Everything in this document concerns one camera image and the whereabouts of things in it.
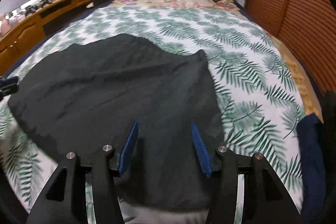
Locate black jacket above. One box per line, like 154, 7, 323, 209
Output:
8, 34, 224, 210

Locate wooden desk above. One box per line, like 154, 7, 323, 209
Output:
1, 0, 92, 75

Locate navy bed sheet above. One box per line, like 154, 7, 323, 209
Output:
296, 113, 326, 223

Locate palm leaf bedspread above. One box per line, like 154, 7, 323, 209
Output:
1, 5, 304, 223

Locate floral orange quilt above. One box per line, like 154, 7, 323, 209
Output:
108, 0, 323, 121

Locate wooden louvered wardrobe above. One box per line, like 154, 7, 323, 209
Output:
245, 0, 335, 93

